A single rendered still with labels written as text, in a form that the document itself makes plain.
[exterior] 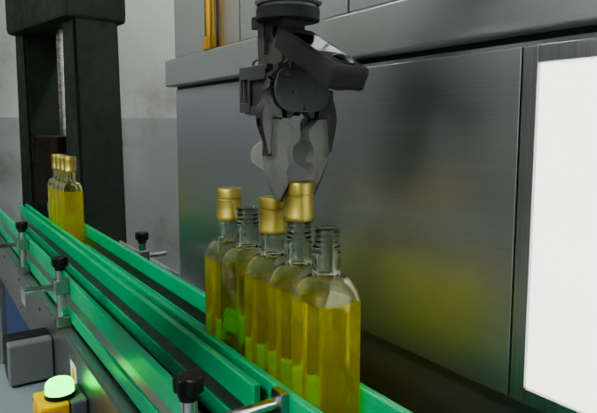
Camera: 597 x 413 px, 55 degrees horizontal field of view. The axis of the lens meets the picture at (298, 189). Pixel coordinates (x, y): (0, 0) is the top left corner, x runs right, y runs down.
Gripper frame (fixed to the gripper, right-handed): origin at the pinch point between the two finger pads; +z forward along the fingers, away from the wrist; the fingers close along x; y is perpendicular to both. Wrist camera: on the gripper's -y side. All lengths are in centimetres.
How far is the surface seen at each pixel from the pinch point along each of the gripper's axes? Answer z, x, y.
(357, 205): 3.2, -11.9, 3.8
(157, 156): 14, -109, 332
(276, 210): 2.9, 0.3, 4.2
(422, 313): 14.3, -11.7, -8.2
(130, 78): -39, -92, 335
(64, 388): 33, 18, 37
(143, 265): 22, -4, 65
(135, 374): 25.1, 13.2, 18.3
